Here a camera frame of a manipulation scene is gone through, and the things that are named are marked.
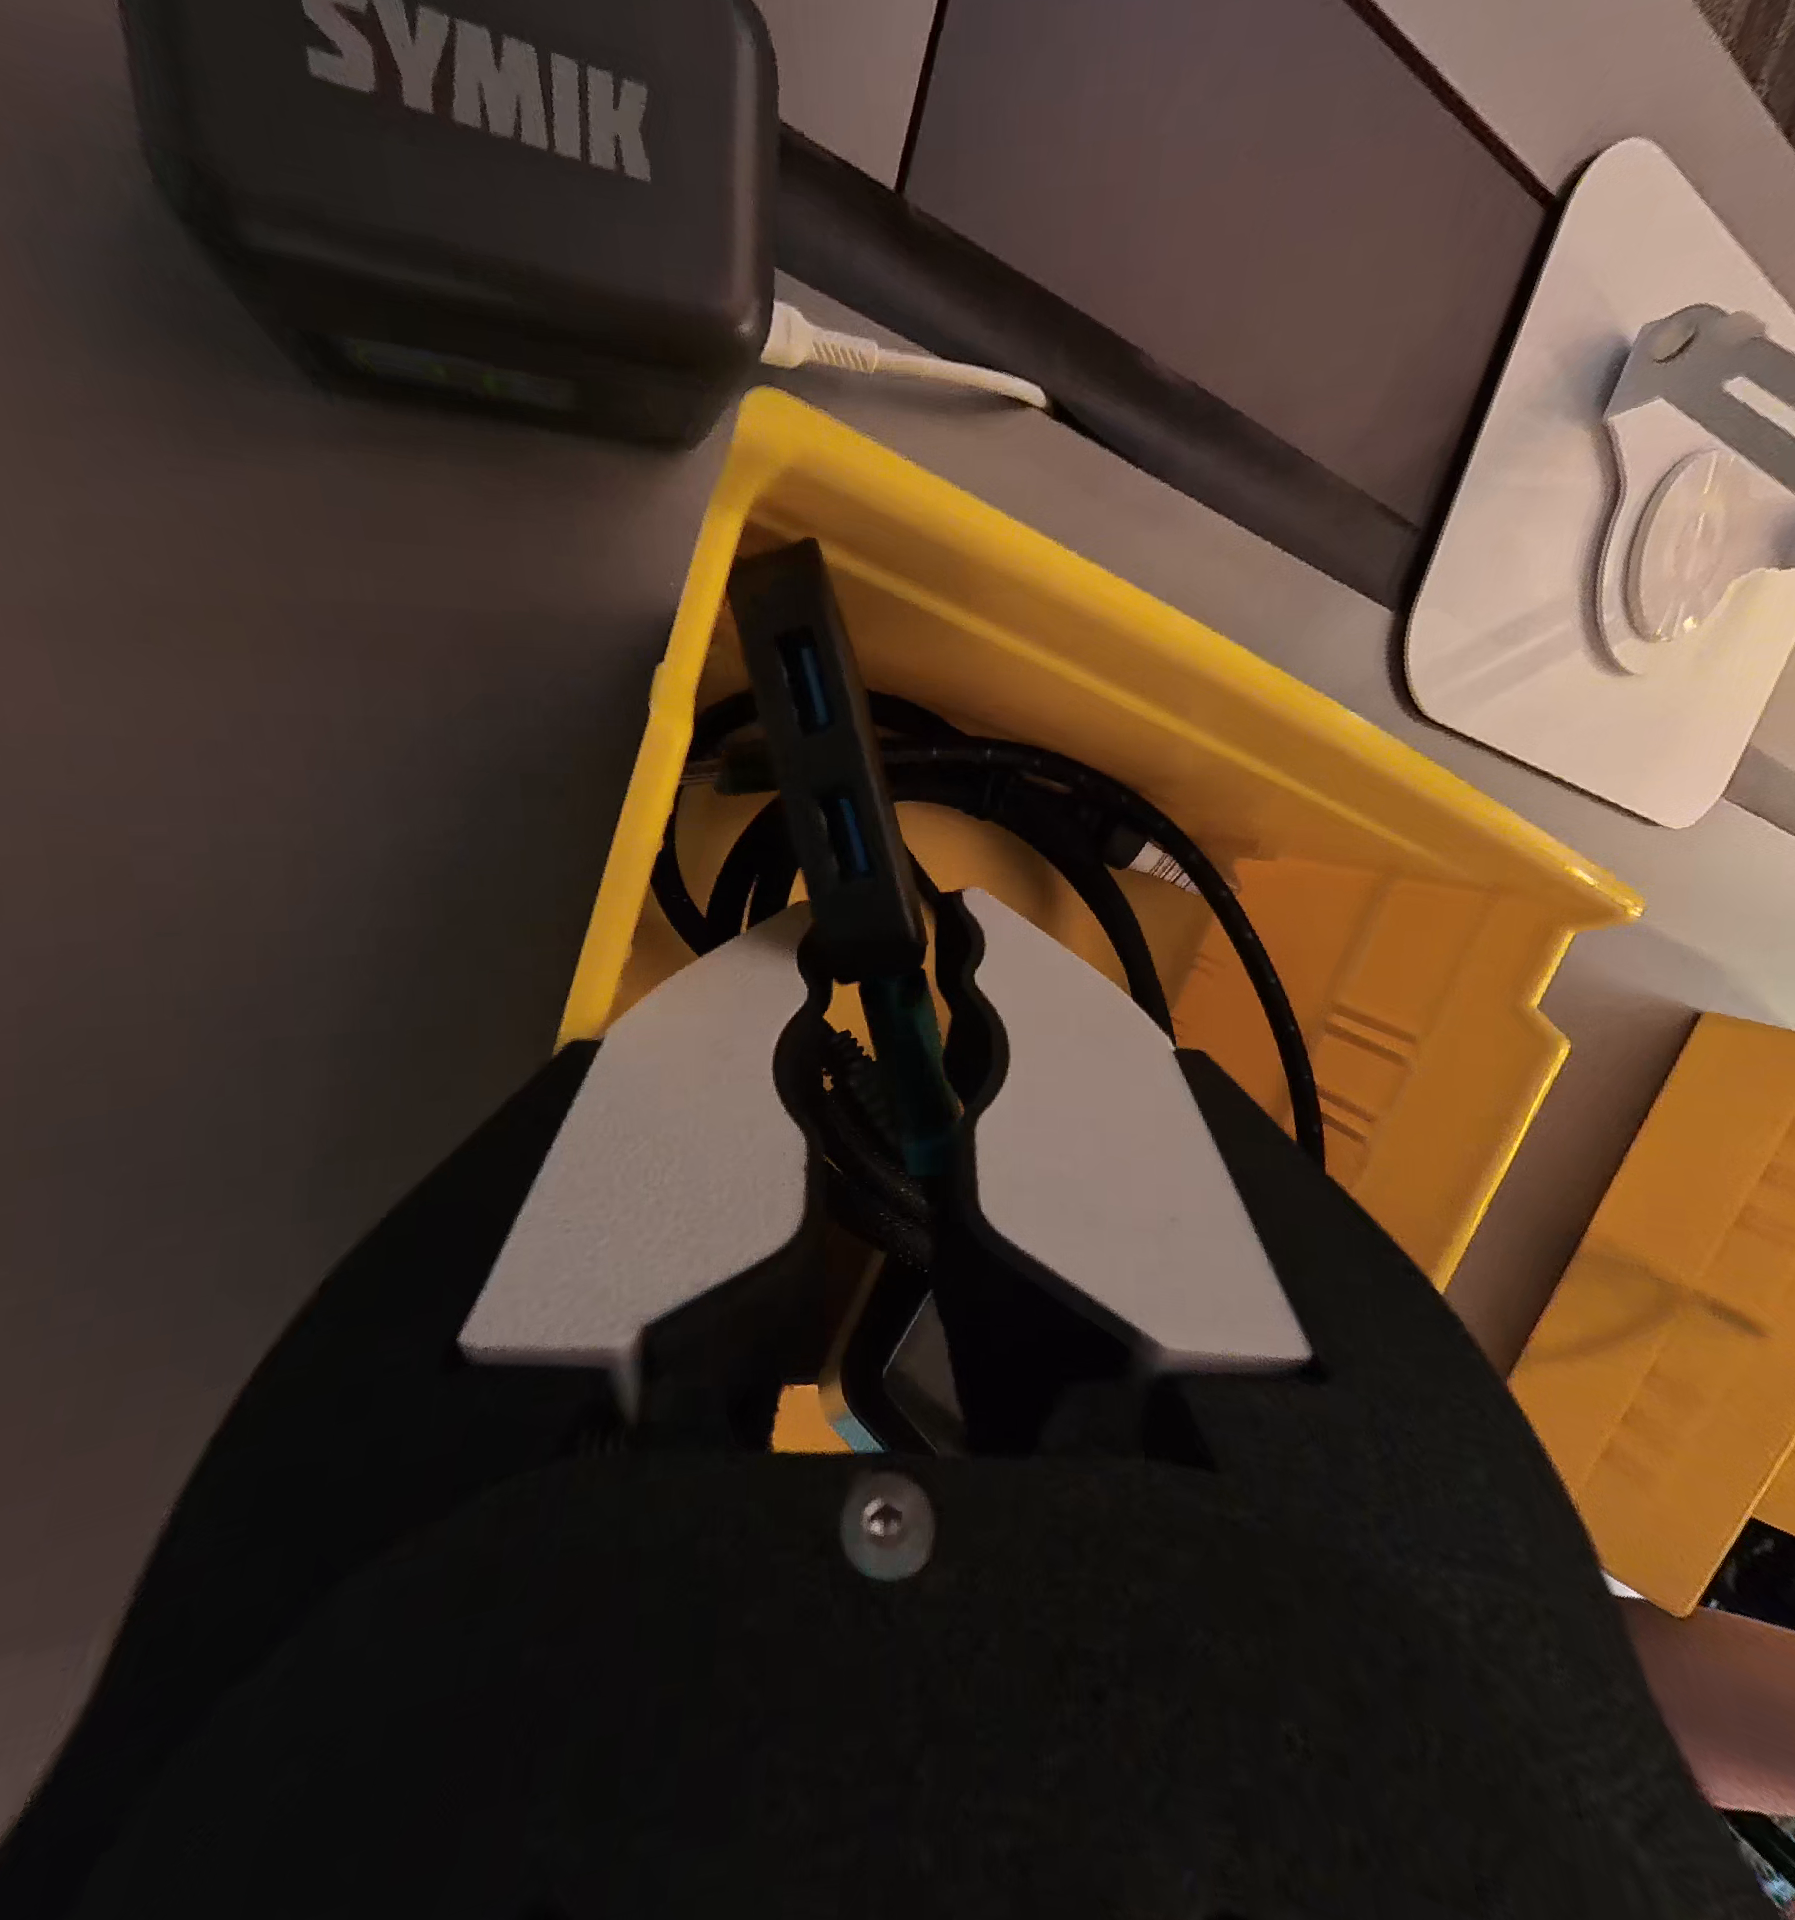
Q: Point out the white metal document stand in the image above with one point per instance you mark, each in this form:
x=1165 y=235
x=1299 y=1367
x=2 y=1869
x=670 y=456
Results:
x=1527 y=602

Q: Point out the black hdmi hub adapter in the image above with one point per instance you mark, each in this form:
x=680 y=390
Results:
x=822 y=751

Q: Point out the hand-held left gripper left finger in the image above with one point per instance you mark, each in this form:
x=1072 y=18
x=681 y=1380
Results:
x=642 y=1171

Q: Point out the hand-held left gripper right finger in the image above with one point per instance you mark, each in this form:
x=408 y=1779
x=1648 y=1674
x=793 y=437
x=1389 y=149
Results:
x=1122 y=1186

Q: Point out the black charger block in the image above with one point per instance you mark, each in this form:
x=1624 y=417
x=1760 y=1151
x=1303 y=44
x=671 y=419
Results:
x=462 y=226

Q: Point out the yellow plastic bin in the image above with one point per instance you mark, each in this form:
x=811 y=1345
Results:
x=1706 y=1275
x=1062 y=602

